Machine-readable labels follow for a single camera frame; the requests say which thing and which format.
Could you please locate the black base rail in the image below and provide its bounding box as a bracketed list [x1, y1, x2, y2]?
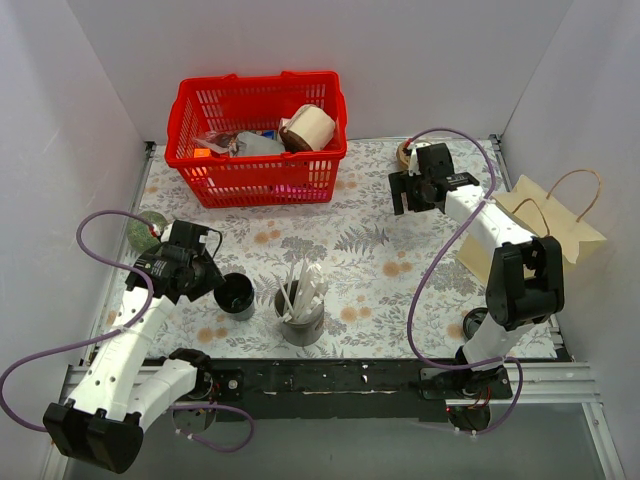
[178, 359, 515, 422]

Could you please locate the black cup lid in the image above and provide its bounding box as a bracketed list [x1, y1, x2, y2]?
[462, 307, 488, 340]

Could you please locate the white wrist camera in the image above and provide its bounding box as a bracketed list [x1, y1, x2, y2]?
[403, 142, 431, 176]
[149, 223, 173, 242]

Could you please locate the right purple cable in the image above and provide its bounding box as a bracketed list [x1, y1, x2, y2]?
[407, 127, 525, 434]

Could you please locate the floral table mat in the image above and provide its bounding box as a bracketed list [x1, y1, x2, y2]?
[139, 139, 484, 359]

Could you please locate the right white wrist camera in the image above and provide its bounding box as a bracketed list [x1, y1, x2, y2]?
[403, 142, 431, 176]

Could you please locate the grey plastic pouch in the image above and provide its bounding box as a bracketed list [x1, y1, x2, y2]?
[236, 131, 285, 157]

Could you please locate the kraft paper bag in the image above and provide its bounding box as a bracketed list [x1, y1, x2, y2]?
[453, 168, 608, 297]

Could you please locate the stack of black paper cups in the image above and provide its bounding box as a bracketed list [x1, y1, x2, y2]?
[213, 273, 255, 321]

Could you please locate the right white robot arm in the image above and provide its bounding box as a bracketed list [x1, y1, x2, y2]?
[388, 143, 565, 398]

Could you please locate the grey cup of straws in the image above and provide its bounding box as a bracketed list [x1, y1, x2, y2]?
[274, 258, 329, 348]

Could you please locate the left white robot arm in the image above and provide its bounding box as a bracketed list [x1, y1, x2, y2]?
[43, 220, 225, 473]

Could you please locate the beige paper roll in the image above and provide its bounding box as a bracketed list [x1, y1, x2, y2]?
[278, 104, 336, 153]

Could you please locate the orange small box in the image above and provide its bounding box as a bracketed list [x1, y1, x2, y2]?
[194, 148, 211, 158]

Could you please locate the green melon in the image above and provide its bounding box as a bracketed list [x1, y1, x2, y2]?
[126, 211, 169, 253]

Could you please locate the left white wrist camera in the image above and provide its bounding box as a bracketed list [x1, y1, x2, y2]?
[149, 223, 173, 242]

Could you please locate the red plastic shopping basket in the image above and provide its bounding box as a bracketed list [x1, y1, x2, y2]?
[165, 71, 347, 208]

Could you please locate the clear snack packet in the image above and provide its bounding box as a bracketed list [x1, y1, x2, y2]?
[193, 131, 238, 156]

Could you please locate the cardboard cup carrier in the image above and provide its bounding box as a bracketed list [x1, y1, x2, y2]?
[396, 142, 412, 170]

